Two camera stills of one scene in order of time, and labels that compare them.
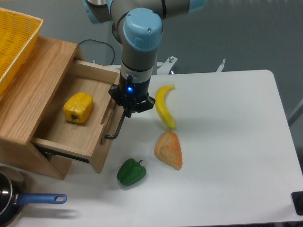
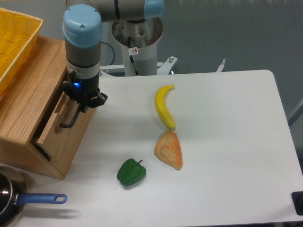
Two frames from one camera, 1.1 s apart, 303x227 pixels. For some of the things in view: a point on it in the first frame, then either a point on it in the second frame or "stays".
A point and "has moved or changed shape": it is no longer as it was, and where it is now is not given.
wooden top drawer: [77, 120] has moved or changed shape
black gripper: [129, 93] to [84, 88]
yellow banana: [161, 107] stays
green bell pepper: [130, 172] stays
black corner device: [297, 198] stays
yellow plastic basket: [19, 33] stays
